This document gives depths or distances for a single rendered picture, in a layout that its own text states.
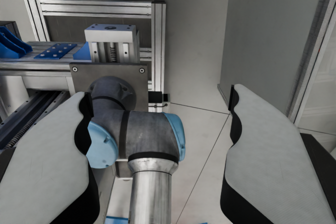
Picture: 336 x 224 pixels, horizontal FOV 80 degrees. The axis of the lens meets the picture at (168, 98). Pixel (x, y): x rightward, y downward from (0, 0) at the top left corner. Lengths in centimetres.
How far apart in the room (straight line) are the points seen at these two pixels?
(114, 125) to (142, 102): 21
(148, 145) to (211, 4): 133
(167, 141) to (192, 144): 177
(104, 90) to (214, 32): 124
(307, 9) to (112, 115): 67
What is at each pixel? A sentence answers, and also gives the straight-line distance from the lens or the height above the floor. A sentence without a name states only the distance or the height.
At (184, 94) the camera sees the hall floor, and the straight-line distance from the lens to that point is 184.
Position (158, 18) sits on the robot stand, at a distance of 138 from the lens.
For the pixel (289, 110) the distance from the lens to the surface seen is 88.
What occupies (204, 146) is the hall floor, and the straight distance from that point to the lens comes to 226.
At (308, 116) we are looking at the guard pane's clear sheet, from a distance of 82.
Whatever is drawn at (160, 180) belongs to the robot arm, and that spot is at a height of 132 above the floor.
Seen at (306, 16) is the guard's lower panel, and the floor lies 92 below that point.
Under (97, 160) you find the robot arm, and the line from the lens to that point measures 49.
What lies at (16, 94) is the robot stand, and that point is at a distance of 90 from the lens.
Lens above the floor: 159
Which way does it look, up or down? 59 degrees down
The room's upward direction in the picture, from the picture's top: 177 degrees clockwise
